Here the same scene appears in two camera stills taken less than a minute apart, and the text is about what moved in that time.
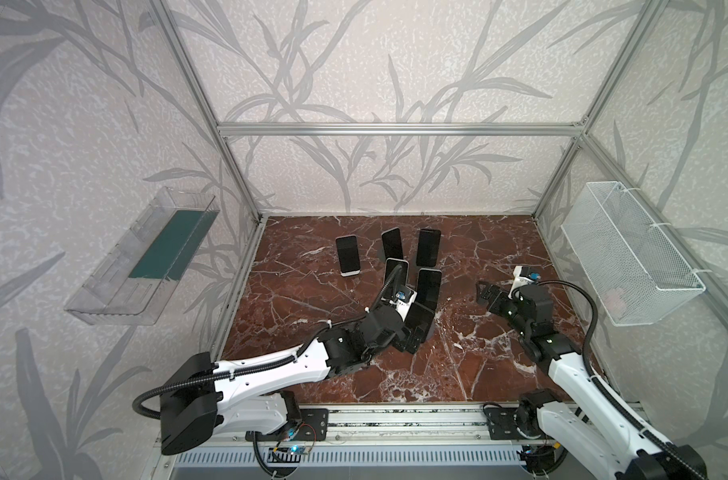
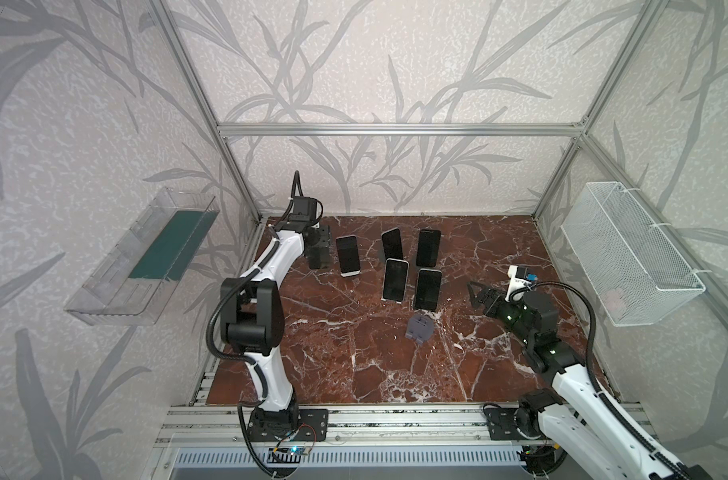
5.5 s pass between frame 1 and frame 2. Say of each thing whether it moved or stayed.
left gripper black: moved
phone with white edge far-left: stayed
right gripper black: stayed
